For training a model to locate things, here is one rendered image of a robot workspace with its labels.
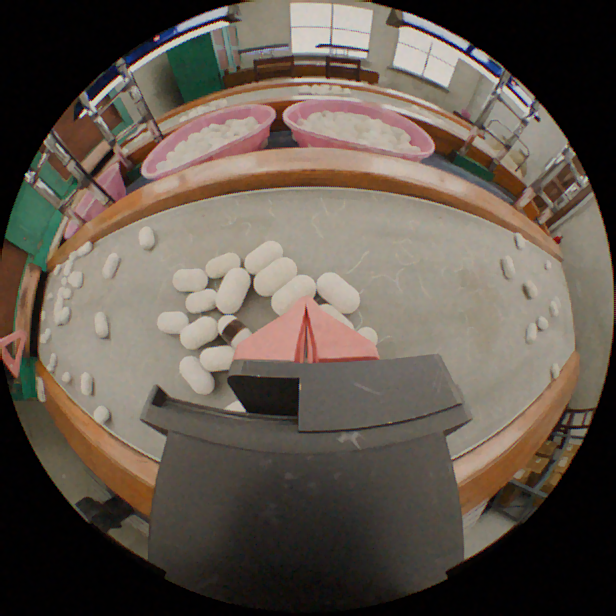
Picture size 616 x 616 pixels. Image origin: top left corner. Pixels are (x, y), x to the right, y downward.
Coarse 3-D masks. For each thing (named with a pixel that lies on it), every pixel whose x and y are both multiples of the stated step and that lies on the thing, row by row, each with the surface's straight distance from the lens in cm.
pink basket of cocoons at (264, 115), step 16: (224, 112) 53; (240, 112) 51; (256, 112) 47; (272, 112) 39; (256, 128) 32; (160, 144) 50; (176, 144) 52; (224, 144) 29; (240, 144) 31; (256, 144) 34; (160, 160) 48; (192, 160) 29; (208, 160) 30; (144, 176) 38; (160, 176) 33
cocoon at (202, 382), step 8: (184, 360) 16; (192, 360) 15; (184, 368) 15; (192, 368) 15; (200, 368) 15; (184, 376) 16; (192, 376) 15; (200, 376) 15; (208, 376) 15; (192, 384) 15; (200, 384) 15; (208, 384) 15; (200, 392) 15; (208, 392) 15
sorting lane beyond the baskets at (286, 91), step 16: (240, 96) 83; (256, 96) 74; (272, 96) 69; (352, 96) 72; (368, 96) 79; (384, 96) 90; (432, 112) 101; (160, 128) 91; (464, 128) 113; (128, 144) 116; (480, 144) 100; (112, 160) 112
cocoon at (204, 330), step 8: (200, 320) 15; (208, 320) 15; (184, 328) 16; (192, 328) 15; (200, 328) 14; (208, 328) 14; (216, 328) 15; (184, 336) 15; (192, 336) 15; (200, 336) 15; (208, 336) 14; (216, 336) 15; (184, 344) 16; (192, 344) 15; (200, 344) 15
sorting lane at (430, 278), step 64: (256, 192) 22; (320, 192) 21; (384, 192) 23; (128, 256) 29; (192, 256) 20; (320, 256) 16; (384, 256) 18; (448, 256) 23; (512, 256) 38; (128, 320) 24; (192, 320) 17; (256, 320) 15; (384, 320) 16; (448, 320) 19; (512, 320) 31; (64, 384) 52; (128, 384) 25; (512, 384) 31
